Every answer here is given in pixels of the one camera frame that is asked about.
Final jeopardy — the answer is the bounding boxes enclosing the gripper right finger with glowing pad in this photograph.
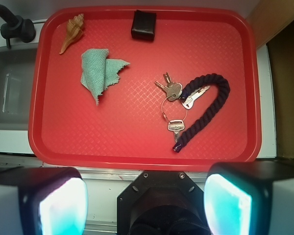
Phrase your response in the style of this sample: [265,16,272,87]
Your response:
[204,162,294,235]

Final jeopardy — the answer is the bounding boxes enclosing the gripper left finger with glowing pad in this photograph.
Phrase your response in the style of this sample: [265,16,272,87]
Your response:
[0,167,88,235]

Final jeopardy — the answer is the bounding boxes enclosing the teal blue cloth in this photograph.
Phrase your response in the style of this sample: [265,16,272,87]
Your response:
[81,48,130,105]

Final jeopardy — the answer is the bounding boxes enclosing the red plastic tray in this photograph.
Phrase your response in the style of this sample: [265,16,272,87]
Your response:
[28,6,262,172]

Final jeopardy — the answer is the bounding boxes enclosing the grey sink basin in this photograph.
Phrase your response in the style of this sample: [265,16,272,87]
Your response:
[0,44,38,131]

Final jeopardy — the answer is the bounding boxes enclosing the tan conch seashell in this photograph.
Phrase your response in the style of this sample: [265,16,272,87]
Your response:
[59,14,84,54]

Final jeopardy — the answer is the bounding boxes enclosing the grey faucet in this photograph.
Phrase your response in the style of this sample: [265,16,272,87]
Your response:
[0,4,36,49]

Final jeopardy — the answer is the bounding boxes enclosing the brown cardboard box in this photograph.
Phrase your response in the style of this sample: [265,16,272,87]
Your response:
[247,0,294,159]

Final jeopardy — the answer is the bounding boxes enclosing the black rectangular box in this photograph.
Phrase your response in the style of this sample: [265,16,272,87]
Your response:
[131,10,156,41]

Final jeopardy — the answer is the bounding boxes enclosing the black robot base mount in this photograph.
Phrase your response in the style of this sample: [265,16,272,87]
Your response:
[117,171,211,235]

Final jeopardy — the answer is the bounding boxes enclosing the dark blue rope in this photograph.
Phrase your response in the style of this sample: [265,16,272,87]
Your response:
[171,73,230,154]

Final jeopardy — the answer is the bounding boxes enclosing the silver keys on wire ring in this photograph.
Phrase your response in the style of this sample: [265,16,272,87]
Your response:
[154,72,210,142]

